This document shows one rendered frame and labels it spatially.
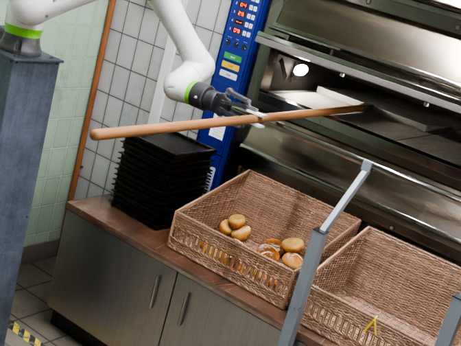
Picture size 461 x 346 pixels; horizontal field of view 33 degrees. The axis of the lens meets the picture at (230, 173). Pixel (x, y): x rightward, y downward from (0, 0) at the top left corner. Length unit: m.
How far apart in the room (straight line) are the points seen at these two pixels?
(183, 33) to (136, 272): 0.93
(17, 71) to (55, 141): 1.13
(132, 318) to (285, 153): 0.90
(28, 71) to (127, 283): 0.92
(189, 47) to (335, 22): 0.61
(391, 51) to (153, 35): 1.16
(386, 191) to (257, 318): 0.71
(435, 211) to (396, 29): 0.69
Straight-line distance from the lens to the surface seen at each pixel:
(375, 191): 3.04
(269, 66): 3.27
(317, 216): 3.15
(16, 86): 2.72
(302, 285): 2.56
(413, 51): 2.97
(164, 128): 2.21
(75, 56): 3.70
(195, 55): 2.85
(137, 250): 3.02
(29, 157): 2.87
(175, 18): 2.81
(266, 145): 3.25
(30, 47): 2.76
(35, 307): 3.62
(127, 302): 3.11
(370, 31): 3.05
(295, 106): 3.18
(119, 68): 3.74
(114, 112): 3.77
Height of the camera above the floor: 1.76
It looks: 16 degrees down
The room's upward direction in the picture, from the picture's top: 15 degrees clockwise
